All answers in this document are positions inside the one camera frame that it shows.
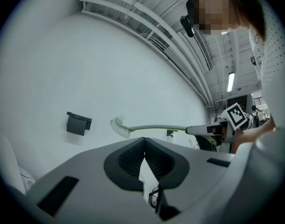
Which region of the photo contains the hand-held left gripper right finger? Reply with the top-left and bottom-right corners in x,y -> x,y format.
145,138 -> 235,221

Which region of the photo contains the white dotted shirt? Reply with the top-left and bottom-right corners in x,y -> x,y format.
248,0 -> 285,130

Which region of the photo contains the person's head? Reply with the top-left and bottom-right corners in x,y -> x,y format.
198,0 -> 241,36

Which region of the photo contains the person's right forearm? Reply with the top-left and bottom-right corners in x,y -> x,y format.
233,119 -> 276,154

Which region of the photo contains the long ceiling lamp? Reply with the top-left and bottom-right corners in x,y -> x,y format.
227,72 -> 236,93

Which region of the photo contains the black wall paper holder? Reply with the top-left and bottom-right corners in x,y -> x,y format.
66,111 -> 93,137

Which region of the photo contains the black head-mounted camera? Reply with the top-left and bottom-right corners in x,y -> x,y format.
180,0 -> 201,38

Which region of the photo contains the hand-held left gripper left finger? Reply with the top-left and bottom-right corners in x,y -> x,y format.
25,137 -> 161,224

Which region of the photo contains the white toilet with round button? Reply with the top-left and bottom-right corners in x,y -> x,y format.
0,134 -> 37,196

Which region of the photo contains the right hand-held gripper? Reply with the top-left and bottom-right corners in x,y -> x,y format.
185,102 -> 249,145

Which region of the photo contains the brown staircase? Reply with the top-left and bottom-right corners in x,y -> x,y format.
227,96 -> 248,113

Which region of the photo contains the green white toilet brush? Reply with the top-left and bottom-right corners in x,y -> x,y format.
109,117 -> 217,147

